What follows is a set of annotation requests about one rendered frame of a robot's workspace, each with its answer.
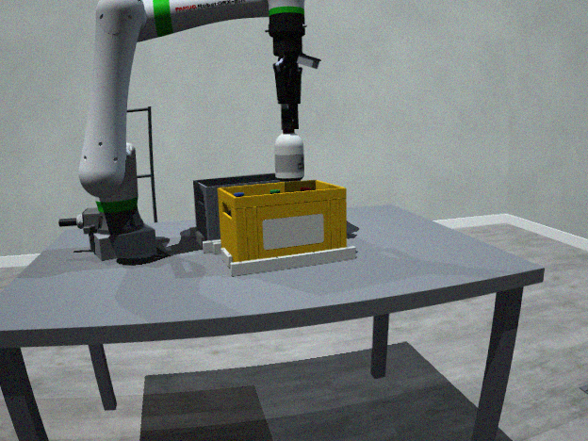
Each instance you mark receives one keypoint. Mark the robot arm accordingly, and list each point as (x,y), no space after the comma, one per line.
(104,167)

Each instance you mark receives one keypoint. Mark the yellow plastic crate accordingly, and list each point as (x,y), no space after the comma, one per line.
(286,223)

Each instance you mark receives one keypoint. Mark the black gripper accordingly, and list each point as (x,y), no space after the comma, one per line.
(288,77)

